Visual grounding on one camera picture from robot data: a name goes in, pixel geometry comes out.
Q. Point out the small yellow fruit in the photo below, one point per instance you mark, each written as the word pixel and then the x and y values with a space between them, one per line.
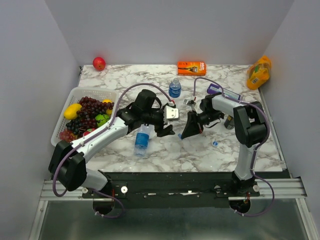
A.
pixel 108 106

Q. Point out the aluminium frame rail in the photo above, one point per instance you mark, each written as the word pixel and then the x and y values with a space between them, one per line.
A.
pixel 290 188

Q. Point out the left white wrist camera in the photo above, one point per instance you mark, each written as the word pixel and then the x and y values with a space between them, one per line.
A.
pixel 170 114

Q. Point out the red dragon fruit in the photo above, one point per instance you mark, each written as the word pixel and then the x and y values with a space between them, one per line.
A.
pixel 88 131

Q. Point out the orange razor box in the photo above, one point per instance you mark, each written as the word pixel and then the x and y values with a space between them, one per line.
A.
pixel 187 68

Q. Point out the white plastic basket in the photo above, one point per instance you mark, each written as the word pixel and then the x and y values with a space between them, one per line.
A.
pixel 75 96

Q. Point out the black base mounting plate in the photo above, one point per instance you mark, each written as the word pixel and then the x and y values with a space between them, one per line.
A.
pixel 178 189

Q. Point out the black drink can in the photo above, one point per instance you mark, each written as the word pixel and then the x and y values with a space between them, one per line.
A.
pixel 229 123

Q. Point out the clear bottle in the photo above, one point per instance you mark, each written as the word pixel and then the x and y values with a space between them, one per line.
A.
pixel 142 140
pixel 175 88

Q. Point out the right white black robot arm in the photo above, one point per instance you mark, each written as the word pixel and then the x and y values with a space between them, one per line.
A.
pixel 251 130

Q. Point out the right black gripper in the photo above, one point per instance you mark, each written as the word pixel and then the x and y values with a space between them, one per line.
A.
pixel 194 125

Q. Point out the orange snack bag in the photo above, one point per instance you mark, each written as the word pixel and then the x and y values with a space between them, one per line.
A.
pixel 259 73

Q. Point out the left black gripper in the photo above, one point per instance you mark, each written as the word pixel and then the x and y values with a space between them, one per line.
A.
pixel 161 132

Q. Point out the blue white bottle cap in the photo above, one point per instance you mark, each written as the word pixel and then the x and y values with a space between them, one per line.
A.
pixel 215 143

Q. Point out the red apple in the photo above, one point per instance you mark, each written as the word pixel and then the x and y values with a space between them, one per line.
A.
pixel 99 63

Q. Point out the yellow lemon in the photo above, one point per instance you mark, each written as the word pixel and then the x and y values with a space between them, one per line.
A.
pixel 71 112

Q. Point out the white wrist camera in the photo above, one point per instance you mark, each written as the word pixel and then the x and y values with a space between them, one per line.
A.
pixel 192 104
pixel 170 114

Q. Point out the dark purple grape bunch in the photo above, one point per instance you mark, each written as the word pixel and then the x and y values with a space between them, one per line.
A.
pixel 86 116

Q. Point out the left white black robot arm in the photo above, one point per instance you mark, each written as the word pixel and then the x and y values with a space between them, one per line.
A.
pixel 68 164

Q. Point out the red grape bunch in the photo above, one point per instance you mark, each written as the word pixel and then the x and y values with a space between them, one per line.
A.
pixel 67 135

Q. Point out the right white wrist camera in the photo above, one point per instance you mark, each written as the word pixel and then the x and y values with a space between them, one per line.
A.
pixel 192 104

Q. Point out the purple toothpaste box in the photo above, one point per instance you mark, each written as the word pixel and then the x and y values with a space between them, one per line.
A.
pixel 213 89

